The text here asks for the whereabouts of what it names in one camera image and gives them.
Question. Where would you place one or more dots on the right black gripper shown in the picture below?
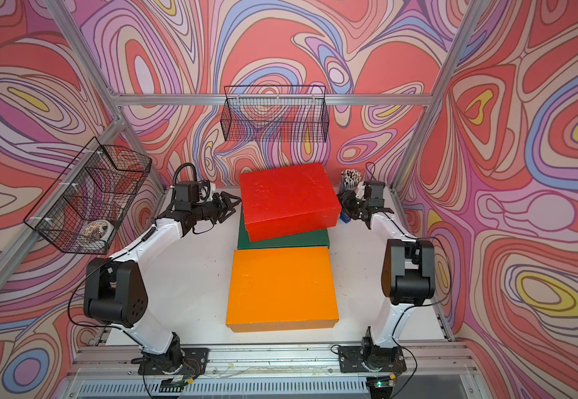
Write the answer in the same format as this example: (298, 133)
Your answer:
(345, 198)

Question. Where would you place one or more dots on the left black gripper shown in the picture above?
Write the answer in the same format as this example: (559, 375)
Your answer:
(221, 216)

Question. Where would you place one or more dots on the red shoebox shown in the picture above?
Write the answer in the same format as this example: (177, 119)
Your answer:
(289, 200)

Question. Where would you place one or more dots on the orange shoebox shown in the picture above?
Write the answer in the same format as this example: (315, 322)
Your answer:
(281, 289)

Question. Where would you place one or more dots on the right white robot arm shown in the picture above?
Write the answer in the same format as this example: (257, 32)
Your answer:
(407, 277)

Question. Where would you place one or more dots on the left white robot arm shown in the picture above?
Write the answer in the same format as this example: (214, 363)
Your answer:
(114, 291)

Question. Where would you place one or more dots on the blue black stapler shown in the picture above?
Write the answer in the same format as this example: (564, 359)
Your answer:
(343, 217)

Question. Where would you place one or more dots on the clear cup of pencils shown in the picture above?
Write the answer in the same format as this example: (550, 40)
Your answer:
(350, 180)

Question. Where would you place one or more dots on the green shoebox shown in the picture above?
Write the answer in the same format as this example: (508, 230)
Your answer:
(319, 238)

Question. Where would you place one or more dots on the patterned bowl in basket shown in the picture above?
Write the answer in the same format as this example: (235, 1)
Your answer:
(94, 235)

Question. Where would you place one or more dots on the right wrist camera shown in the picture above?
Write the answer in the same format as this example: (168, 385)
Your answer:
(366, 190)

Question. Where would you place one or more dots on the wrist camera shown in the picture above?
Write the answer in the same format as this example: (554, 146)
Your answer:
(206, 190)
(366, 190)

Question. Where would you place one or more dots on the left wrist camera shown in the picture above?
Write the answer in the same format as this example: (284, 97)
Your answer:
(206, 190)

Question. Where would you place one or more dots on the black wire basket back wall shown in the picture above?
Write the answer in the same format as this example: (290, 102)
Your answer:
(275, 113)

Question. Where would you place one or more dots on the black wire basket wall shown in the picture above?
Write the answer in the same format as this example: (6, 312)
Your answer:
(275, 113)
(101, 182)

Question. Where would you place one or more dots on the black wire basket left wall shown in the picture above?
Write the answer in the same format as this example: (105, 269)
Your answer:
(101, 182)

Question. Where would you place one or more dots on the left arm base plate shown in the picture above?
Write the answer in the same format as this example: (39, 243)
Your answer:
(189, 363)

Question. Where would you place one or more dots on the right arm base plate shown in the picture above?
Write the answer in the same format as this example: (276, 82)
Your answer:
(357, 359)

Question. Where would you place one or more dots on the aluminium front rail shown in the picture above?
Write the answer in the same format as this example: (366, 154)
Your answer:
(300, 370)

